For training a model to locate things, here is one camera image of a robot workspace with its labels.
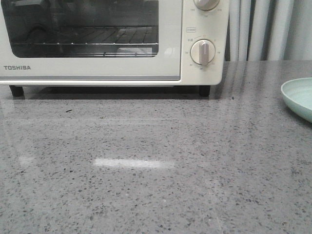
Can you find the cream Toshiba toaster oven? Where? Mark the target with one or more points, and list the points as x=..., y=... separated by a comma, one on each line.
x=196, y=25

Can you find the glass oven door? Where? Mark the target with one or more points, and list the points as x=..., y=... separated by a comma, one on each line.
x=19, y=17

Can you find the beige timer knob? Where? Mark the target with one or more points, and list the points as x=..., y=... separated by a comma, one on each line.
x=203, y=52

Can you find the beige temperature knob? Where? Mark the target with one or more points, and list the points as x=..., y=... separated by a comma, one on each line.
x=206, y=5

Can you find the grey pleated curtain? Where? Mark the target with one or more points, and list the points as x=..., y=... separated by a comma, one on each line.
x=269, y=30

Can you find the light green round plate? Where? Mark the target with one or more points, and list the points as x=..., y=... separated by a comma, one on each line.
x=297, y=95

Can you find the wire oven rack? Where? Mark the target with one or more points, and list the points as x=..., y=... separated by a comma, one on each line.
x=88, y=42

